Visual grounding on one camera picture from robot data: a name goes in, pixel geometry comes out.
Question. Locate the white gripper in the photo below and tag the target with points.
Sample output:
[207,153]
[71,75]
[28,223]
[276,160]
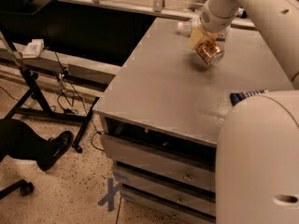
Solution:
[210,22]

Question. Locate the orange soda can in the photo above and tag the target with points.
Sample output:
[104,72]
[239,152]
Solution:
[210,52]

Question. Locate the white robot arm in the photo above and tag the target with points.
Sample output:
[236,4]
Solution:
[257,160]

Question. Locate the clear plastic water bottle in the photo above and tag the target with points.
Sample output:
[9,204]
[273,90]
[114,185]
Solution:
[185,28]

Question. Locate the blue snack packet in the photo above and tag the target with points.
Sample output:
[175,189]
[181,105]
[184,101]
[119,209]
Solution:
[237,97]

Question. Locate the grey drawer cabinet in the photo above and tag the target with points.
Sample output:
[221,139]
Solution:
[162,115]

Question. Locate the small white box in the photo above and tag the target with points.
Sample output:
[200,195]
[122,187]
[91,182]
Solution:
[33,49]

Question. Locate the blue tape cross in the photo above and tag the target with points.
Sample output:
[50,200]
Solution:
[111,192]

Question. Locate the black shoe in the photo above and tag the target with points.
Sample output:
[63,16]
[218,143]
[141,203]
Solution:
[54,150]

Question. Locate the black trouser leg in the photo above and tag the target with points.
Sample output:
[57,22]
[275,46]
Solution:
[19,141]

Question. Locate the office chair base wheel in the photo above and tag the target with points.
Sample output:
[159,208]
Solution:
[26,188]

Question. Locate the black stand frame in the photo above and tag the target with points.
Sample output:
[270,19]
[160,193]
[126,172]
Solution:
[37,94]

